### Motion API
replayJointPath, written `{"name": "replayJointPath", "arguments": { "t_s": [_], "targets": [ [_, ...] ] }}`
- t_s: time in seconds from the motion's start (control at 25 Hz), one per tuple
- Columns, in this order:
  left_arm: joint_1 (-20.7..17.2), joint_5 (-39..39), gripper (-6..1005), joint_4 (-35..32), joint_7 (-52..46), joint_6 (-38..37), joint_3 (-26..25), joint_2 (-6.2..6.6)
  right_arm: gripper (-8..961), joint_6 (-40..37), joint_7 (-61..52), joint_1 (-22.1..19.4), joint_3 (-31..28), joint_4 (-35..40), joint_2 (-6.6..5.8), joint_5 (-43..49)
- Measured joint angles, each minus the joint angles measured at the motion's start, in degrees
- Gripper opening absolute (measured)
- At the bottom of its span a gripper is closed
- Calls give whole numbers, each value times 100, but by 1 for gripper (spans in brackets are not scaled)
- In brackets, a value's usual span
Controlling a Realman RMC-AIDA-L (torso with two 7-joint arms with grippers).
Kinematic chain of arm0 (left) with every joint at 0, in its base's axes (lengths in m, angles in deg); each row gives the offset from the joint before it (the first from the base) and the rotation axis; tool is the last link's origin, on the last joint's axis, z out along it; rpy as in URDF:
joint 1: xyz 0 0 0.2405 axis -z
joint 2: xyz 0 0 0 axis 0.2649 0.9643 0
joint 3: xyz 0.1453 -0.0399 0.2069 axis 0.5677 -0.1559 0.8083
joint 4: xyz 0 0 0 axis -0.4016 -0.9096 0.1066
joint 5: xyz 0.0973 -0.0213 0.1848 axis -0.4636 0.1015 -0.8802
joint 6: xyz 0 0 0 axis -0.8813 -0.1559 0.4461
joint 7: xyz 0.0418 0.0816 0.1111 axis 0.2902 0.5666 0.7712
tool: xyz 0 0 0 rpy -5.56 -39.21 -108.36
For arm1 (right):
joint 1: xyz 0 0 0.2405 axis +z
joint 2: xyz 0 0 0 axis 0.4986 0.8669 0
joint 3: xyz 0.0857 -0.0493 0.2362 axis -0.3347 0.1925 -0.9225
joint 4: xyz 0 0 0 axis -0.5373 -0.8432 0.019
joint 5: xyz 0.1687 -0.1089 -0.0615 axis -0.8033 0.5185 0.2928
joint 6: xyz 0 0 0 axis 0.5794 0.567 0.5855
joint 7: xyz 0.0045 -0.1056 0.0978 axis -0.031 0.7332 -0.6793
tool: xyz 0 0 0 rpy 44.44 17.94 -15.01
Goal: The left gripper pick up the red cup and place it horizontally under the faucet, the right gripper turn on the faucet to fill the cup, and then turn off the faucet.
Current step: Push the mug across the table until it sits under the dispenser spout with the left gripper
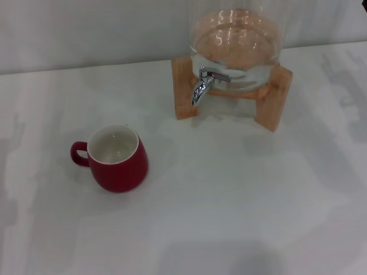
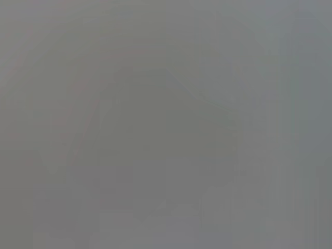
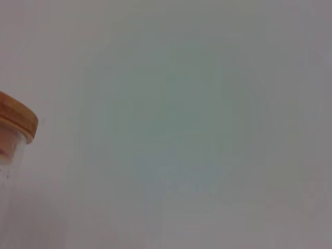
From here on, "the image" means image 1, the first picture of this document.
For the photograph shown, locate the chrome faucet with lever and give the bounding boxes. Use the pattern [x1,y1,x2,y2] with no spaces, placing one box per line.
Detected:
[191,66,232,106]

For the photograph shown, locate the red ceramic cup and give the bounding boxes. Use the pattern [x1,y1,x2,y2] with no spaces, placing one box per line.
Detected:
[70,123,150,194]

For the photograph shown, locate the wooden dispenser stand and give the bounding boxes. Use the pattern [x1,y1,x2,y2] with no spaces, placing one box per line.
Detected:
[171,54,294,132]

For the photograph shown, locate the glass water dispenser jar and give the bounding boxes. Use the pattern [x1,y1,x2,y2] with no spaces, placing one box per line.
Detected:
[188,0,289,94]

